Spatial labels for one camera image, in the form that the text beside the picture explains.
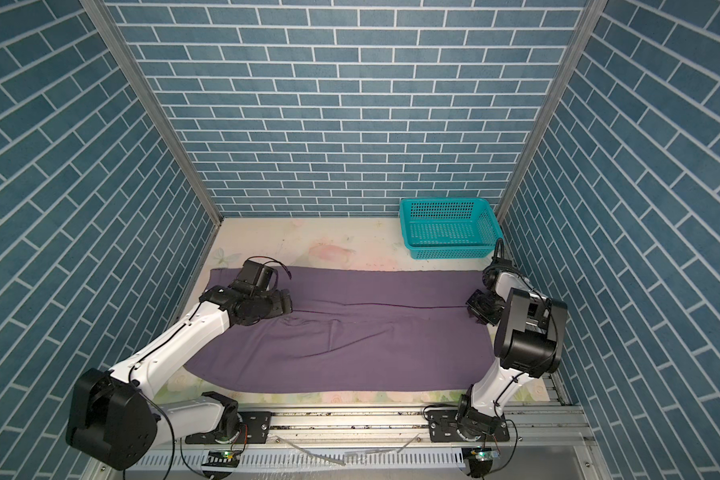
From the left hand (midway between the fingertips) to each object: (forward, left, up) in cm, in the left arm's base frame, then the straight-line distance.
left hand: (282, 305), depth 85 cm
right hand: (+2, -59, -8) cm, 59 cm away
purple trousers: (-3, -22, -10) cm, 24 cm away
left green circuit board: (-34, +11, -13) cm, 39 cm away
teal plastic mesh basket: (+39, -59, -9) cm, 71 cm away
